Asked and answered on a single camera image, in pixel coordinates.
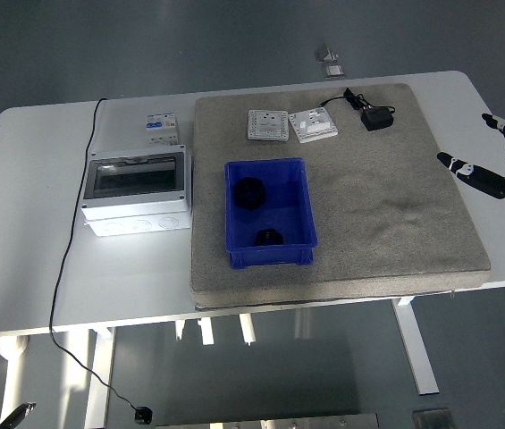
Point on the black hexagonal nut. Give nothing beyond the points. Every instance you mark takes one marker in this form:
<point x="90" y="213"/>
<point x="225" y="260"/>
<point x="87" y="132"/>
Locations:
<point x="263" y="240"/>
<point x="257" y="199"/>

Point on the blue plastic box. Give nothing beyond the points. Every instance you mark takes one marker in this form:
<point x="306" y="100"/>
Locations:
<point x="288" y="196"/>

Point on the grey electrical distribution box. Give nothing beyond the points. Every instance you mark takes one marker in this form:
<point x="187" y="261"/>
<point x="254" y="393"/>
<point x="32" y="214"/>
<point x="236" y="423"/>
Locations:
<point x="136" y="201"/>

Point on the white table leg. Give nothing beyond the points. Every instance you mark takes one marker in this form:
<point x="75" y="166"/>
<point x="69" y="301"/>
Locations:
<point x="13" y="366"/>
<point x="415" y="348"/>
<point x="95" y="353"/>

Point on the black power adapter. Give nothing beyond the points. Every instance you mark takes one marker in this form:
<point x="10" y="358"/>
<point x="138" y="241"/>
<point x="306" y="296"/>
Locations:
<point x="377" y="120"/>

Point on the grey-brown foam mat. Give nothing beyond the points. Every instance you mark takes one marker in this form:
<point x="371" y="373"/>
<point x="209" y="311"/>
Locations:
<point x="368" y="268"/>

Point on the flat metal floor socket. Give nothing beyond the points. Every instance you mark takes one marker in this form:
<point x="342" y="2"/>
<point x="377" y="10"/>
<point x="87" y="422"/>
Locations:
<point x="332" y="70"/>

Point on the open metal floor socket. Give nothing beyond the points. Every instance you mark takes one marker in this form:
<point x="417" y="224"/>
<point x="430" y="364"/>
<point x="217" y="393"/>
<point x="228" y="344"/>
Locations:
<point x="325" y="53"/>

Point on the grey floor plate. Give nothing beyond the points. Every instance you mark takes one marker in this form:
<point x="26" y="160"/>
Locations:
<point x="433" y="419"/>

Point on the silver metal plate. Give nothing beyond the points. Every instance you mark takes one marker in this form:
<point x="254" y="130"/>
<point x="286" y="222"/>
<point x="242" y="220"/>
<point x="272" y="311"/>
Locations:
<point x="265" y="422"/>

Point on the white circuit breaker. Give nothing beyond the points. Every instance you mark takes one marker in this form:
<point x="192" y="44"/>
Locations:
<point x="162" y="129"/>

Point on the white wall switch socket panel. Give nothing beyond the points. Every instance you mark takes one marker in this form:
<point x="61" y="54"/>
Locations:
<point x="313" y="125"/>

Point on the white table frame bracket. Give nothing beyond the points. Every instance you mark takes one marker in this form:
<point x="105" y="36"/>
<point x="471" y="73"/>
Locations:
<point x="206" y="333"/>
<point x="247" y="330"/>

